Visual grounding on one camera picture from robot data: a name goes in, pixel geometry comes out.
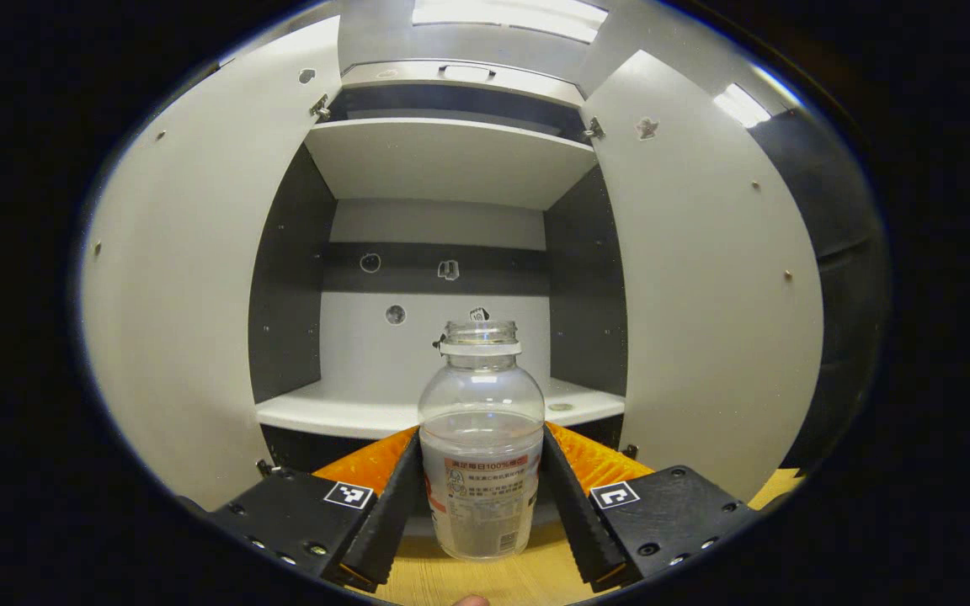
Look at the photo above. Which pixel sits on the small ceiling light panel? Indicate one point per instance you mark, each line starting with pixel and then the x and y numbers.
pixel 740 105

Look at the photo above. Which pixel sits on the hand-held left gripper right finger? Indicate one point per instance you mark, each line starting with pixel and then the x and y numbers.
pixel 573 513

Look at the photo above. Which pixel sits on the black backdrop cloth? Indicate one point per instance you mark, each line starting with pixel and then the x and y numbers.
pixel 839 278

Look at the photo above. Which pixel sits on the clear plastic bottle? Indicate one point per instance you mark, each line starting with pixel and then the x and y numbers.
pixel 481 454

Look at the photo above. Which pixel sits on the white and grey cabinet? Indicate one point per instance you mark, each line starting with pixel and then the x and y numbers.
pixel 443 160

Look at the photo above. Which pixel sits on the large ceiling light panel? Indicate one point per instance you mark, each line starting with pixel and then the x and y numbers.
pixel 519 17

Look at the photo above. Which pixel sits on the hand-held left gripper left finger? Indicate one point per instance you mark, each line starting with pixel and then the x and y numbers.
pixel 388 522

